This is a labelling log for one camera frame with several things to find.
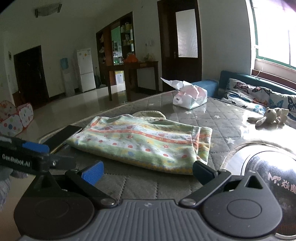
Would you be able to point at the quilted star table cover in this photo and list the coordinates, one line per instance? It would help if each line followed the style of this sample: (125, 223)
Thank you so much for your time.
(226, 120)

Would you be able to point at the butterfly print pillow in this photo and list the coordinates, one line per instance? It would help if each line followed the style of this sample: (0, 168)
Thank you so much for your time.
(245, 95)
(282, 104)

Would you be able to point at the polka dot play tent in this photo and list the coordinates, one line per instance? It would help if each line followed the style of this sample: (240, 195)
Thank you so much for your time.
(16, 115)

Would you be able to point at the dark wooden entrance door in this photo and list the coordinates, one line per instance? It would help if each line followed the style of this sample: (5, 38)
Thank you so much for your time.
(30, 74)

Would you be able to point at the dark wooden shelf cabinet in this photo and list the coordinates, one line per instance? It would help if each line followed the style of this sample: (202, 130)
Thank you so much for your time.
(104, 46)

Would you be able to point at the green framed window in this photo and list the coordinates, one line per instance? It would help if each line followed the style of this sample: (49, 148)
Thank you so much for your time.
(275, 30)

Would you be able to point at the white refrigerator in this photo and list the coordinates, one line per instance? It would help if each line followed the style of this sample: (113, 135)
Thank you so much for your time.
(86, 69)

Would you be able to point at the pink white plastic bag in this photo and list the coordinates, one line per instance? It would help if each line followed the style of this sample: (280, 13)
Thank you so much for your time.
(189, 97)

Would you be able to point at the orange food cover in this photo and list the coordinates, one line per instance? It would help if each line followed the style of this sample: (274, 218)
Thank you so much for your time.
(131, 59)

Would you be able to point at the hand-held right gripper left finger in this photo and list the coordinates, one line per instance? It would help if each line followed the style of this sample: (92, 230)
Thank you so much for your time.
(93, 172)

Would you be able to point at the round dark tin lid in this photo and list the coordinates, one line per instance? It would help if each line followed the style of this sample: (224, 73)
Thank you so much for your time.
(266, 166)

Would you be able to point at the dark wooden glass door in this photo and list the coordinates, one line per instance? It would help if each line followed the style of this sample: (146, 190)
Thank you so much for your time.
(168, 69)

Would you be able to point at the white water dispenser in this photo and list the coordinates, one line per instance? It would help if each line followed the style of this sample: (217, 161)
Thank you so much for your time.
(67, 78)

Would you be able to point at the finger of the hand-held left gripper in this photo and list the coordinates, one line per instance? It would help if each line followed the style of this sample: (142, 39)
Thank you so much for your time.
(34, 147)
(62, 161)

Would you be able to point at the ceiling light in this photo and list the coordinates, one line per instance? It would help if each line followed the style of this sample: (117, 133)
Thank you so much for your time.
(48, 9)

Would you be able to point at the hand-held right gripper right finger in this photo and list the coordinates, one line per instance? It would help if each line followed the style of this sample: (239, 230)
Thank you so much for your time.
(201, 172)

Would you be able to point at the patterned pastel baby garment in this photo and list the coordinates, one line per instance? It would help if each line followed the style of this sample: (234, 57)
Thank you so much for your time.
(138, 143)

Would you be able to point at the white plush bunny toy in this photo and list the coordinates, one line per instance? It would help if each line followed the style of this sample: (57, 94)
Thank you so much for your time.
(270, 114)

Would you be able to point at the dark wooden console table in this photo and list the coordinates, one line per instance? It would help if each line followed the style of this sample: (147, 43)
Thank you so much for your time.
(131, 66)

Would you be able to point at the black smartphone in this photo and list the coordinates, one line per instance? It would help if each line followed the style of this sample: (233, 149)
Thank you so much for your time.
(64, 136)

